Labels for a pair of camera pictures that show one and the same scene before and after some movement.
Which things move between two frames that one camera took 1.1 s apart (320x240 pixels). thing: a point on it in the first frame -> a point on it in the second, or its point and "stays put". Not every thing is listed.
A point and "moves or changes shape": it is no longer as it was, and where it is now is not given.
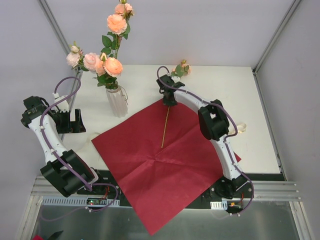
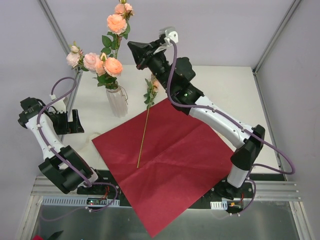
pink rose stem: [118, 26] stays put
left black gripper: [72, 122] stays put
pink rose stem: [183, 68] moves or changes shape
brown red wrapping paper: [165, 162] stays put
